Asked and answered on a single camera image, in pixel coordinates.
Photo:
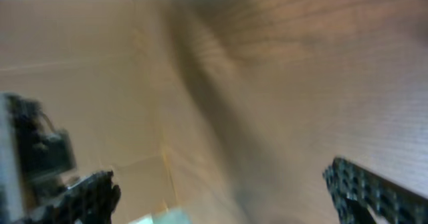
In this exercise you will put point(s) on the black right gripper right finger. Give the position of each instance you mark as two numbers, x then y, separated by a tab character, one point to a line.
358	195

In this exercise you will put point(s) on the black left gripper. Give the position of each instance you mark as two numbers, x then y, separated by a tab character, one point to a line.
44	152

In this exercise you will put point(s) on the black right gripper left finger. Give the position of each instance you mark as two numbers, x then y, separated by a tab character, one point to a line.
91	200

